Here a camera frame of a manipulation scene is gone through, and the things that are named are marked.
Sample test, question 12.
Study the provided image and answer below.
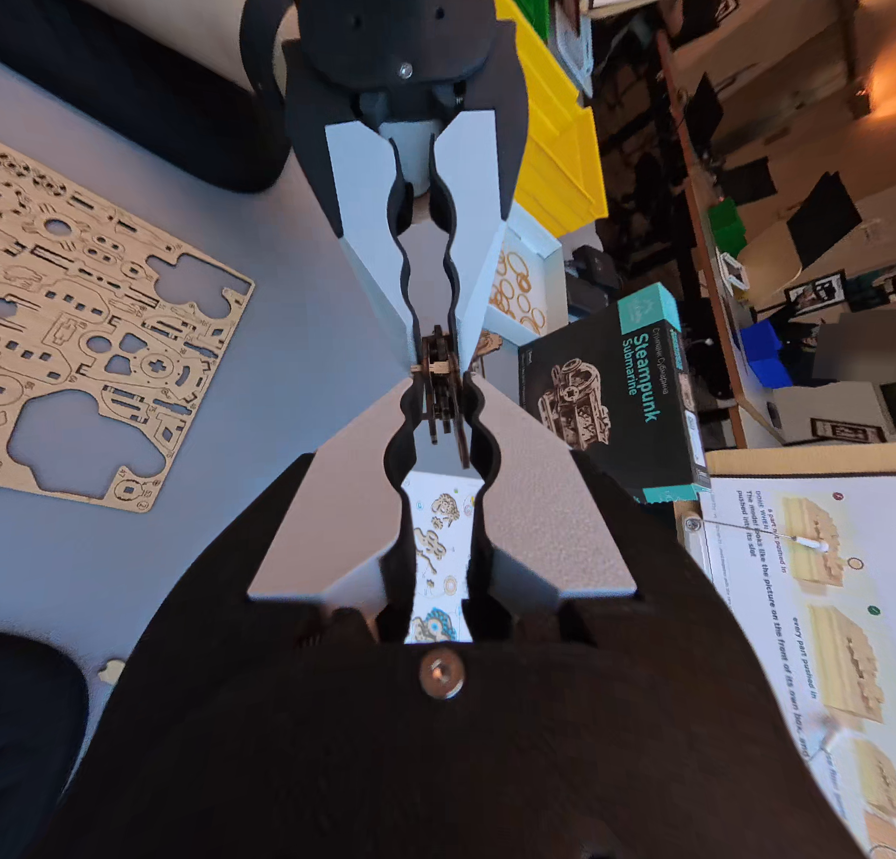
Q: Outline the pile of tan rubber bands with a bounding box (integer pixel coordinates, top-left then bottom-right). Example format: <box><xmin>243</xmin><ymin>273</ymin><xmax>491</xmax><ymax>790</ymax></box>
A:
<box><xmin>488</xmin><ymin>248</ymin><xmax>548</xmax><ymax>335</ymax></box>

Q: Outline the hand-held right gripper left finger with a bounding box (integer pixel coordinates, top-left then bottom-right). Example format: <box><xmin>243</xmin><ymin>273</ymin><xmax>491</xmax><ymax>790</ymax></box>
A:
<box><xmin>248</xmin><ymin>374</ymin><xmax>429</xmax><ymax>641</ymax></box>

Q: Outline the black cushioned pad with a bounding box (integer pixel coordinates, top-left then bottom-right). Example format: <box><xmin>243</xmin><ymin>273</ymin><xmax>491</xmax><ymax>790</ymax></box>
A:
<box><xmin>0</xmin><ymin>631</ymin><xmax>91</xmax><ymax>859</ymax></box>
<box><xmin>0</xmin><ymin>0</ymin><xmax>291</xmax><ymax>195</ymax></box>

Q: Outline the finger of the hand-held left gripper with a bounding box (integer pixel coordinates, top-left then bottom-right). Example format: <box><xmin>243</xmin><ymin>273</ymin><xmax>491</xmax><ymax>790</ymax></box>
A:
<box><xmin>325</xmin><ymin>122</ymin><xmax>429</xmax><ymax>373</ymax></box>
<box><xmin>428</xmin><ymin>106</ymin><xmax>508</xmax><ymax>370</ymax></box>

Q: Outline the white cardboard box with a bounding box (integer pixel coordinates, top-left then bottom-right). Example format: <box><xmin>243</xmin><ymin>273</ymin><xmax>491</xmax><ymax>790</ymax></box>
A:
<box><xmin>483</xmin><ymin>201</ymin><xmax>564</xmax><ymax>347</ymax></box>

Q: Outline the person's left forearm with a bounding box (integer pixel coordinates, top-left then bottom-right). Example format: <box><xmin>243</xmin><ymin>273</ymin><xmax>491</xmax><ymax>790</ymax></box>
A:
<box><xmin>38</xmin><ymin>0</ymin><xmax>298</xmax><ymax>97</ymax></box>

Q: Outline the stack of yellow plastic bins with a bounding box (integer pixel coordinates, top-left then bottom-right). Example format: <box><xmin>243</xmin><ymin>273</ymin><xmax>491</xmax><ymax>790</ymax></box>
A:
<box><xmin>492</xmin><ymin>0</ymin><xmax>609</xmax><ymax>238</ymax></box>

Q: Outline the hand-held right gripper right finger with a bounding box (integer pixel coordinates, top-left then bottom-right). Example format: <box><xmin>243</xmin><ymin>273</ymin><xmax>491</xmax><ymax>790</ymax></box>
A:
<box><xmin>458</xmin><ymin>374</ymin><xmax>638</xmax><ymax>641</ymax></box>

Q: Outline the laser-cut wooden parts sheet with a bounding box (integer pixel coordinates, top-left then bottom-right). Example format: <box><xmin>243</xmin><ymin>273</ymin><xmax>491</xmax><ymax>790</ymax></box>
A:
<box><xmin>0</xmin><ymin>143</ymin><xmax>256</xmax><ymax>513</ymax></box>

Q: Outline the white instruction booklet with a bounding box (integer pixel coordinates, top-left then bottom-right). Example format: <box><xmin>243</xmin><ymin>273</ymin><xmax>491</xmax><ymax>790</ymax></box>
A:
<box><xmin>405</xmin><ymin>470</ymin><xmax>485</xmax><ymax>644</ymax></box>

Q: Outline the small black box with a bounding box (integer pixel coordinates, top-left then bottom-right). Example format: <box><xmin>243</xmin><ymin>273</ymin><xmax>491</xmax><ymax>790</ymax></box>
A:
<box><xmin>563</xmin><ymin>246</ymin><xmax>620</xmax><ymax>314</ymax></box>

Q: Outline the long wooden table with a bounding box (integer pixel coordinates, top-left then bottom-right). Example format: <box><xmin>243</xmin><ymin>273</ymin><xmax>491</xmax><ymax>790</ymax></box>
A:
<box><xmin>658</xmin><ymin>29</ymin><xmax>771</xmax><ymax>450</ymax></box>

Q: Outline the small wooden mechanical model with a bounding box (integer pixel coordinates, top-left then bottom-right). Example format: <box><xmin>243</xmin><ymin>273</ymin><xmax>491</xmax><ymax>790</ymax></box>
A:
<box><xmin>470</xmin><ymin>330</ymin><xmax>504</xmax><ymax>377</ymax></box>

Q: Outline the grey desk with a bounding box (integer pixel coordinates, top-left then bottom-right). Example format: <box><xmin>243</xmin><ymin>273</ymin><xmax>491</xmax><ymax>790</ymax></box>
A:
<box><xmin>0</xmin><ymin>61</ymin><xmax>603</xmax><ymax>734</ymax></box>

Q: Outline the blue plastic bin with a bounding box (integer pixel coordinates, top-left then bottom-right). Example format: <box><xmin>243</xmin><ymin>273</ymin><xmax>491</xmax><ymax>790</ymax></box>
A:
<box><xmin>738</xmin><ymin>320</ymin><xmax>795</xmax><ymax>389</ymax></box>

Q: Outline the task instruction sheet on stand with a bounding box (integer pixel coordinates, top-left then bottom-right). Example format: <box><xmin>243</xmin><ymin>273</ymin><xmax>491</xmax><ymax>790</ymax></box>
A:
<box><xmin>675</xmin><ymin>446</ymin><xmax>896</xmax><ymax>859</ymax></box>

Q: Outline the wooden gear assembly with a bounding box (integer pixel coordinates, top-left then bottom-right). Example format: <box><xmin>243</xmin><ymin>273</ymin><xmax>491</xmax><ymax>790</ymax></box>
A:
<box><xmin>412</xmin><ymin>325</ymin><xmax>471</xmax><ymax>469</ymax></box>

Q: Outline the printed instruction sheet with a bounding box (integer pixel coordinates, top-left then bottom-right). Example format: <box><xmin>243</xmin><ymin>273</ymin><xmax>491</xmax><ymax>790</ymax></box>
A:
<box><xmin>700</xmin><ymin>474</ymin><xmax>896</xmax><ymax>859</ymax></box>

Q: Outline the black puzzle kit box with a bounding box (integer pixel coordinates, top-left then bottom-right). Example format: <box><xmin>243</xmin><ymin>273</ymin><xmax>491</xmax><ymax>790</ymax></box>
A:
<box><xmin>518</xmin><ymin>283</ymin><xmax>711</xmax><ymax>504</ymax></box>

